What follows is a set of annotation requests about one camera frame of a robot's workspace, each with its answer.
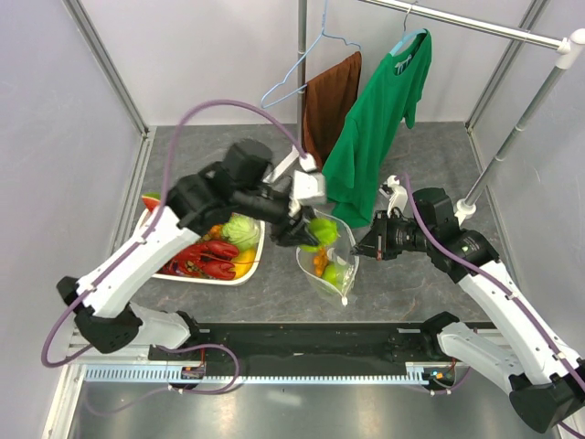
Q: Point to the dotted clear zip bag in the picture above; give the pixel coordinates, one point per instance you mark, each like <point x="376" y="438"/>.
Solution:
<point x="338" y="253"/>

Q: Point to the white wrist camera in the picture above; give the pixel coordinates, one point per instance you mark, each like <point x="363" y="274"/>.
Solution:
<point x="308" y="183"/>
<point x="395" y="193"/>

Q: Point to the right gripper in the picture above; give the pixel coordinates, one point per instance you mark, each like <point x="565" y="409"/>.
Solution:
<point x="376" y="243"/>

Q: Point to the green toy leafy vegetable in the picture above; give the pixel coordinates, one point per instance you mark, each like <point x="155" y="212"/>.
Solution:
<point x="325" y="231"/>

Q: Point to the toy watermelon slice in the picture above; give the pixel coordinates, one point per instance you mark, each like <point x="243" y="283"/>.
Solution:
<point x="151" y="201"/>

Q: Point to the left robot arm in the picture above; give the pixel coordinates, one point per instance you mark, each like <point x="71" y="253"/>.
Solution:
<point x="102" y="299"/>

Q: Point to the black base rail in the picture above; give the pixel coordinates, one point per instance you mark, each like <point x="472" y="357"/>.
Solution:
<point x="322" y="349"/>

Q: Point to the green toy cabbage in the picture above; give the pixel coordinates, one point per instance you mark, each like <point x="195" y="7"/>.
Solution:
<point x="242" y="232"/>

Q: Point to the orange toy ginger root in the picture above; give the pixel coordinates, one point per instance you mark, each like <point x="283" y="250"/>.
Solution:
<point x="320" y="262"/>

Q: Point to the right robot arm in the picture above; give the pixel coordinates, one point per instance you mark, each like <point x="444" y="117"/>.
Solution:
<point x="542" y="376"/>

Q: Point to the white cable duct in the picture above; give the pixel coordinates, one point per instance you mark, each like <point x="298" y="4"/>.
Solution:
<point x="175" y="374"/>

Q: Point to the green toy apple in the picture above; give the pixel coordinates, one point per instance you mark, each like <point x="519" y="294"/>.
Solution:
<point x="335" y="274"/>

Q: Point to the orange toy pumpkin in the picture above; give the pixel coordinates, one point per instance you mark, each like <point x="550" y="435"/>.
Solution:
<point x="215" y="233"/>

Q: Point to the white plastic basket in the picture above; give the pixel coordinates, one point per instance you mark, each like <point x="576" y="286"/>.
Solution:
<point x="242" y="280"/>

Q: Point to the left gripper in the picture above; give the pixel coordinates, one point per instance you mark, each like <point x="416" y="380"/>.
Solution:
<point x="286" y="235"/>

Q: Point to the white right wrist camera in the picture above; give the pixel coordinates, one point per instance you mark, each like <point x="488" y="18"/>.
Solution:
<point x="395" y="193"/>

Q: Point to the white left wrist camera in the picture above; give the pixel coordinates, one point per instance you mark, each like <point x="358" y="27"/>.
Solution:
<point x="308" y="183"/>

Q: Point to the yellow toy pepper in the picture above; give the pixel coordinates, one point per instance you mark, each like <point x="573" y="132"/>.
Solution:
<point x="243" y="262"/>

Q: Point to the blue wire hanger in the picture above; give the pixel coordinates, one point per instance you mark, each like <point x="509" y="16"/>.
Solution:
<point x="299" y="67"/>

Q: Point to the teal hanger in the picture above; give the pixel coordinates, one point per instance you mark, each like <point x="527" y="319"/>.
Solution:
<point x="407" y="36"/>

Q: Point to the brown cloth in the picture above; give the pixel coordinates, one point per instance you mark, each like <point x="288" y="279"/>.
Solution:
<point x="329" y="96"/>

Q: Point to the green t-shirt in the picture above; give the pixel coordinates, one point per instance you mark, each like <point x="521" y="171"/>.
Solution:
<point x="389" y="98"/>

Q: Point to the red toy lobster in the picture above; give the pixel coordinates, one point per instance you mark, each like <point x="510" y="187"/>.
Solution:
<point x="211" y="259"/>

